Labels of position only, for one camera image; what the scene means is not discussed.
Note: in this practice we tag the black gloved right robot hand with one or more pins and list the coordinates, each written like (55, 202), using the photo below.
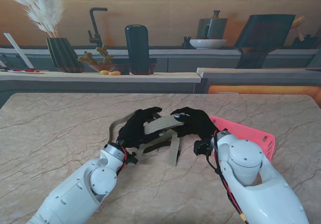
(198, 123)

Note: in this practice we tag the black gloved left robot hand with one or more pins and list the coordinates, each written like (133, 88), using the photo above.
(131, 132)

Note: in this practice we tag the beige woven belt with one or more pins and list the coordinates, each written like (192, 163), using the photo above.
(163, 124)
(174, 151)

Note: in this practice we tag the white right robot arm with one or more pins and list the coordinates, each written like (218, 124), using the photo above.
(255, 183)

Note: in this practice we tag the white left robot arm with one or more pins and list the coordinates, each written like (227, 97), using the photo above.
(72, 196)

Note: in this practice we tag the dark brown woven belt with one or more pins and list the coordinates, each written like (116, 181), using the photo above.
(154, 148)

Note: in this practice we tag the pink plastic storage basket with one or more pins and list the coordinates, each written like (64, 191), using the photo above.
(253, 136)

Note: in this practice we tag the grey kitchen counter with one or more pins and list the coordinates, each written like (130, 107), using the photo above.
(100, 83)

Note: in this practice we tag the orange fruit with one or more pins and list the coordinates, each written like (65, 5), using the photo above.
(114, 73)

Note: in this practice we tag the yellow and tan toy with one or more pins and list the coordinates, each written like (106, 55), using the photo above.
(104, 71)

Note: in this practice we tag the white ceramic bowl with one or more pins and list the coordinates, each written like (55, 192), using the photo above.
(208, 44)

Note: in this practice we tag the small black holder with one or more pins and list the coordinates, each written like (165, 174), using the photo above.
(186, 43)

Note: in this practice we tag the dark blue rounded container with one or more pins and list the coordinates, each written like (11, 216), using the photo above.
(137, 48)

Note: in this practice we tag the yellow brown cactus plant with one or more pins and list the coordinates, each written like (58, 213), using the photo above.
(87, 58)

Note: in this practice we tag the grey lidded jar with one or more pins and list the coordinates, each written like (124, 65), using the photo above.
(213, 28)

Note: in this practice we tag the dark ribbed vase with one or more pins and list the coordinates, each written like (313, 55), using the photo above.
(62, 55)

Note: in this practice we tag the dark angled range hood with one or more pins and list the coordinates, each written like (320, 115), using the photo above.
(263, 33)

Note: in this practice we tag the black kitchen faucet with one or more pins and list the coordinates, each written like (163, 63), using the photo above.
(93, 23)

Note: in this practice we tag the plate with red slices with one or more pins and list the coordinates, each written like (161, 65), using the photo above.
(30, 70)

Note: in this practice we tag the dark utensil holder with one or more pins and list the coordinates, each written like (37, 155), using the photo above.
(306, 43)

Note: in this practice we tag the white leaning board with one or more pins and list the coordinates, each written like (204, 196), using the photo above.
(18, 50)

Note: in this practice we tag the yellow kitchen utensil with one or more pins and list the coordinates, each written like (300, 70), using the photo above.
(298, 23)

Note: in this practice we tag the white pampas grass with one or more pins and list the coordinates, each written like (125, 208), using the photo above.
(42, 15)

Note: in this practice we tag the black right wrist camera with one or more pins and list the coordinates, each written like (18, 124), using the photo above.
(203, 147)

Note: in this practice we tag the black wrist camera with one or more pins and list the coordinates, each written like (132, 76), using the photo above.
(132, 158)
(203, 147)

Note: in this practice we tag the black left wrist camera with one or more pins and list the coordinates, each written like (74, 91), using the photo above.
(132, 158)

